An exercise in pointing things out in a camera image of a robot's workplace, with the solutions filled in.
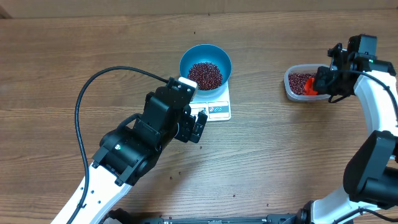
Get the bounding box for blue plastic bowl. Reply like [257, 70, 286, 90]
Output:
[179, 44, 233, 85]

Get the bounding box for orange measuring scoop blue handle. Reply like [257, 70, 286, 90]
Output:
[304, 77, 318, 96]

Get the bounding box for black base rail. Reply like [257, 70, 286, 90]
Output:
[132, 214, 296, 224]

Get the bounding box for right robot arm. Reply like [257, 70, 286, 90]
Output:
[287, 34, 397, 223]

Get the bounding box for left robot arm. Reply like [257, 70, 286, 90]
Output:
[53, 87, 207, 223]

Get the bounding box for white digital kitchen scale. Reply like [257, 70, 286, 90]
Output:
[190, 82, 231, 122]

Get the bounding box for red adzuki beans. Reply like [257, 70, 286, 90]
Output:
[288, 73, 315, 95]

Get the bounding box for clear plastic container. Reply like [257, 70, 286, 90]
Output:
[284, 63, 330, 101]

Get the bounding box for red beans in bowl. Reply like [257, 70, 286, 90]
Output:
[188, 62, 223, 91]

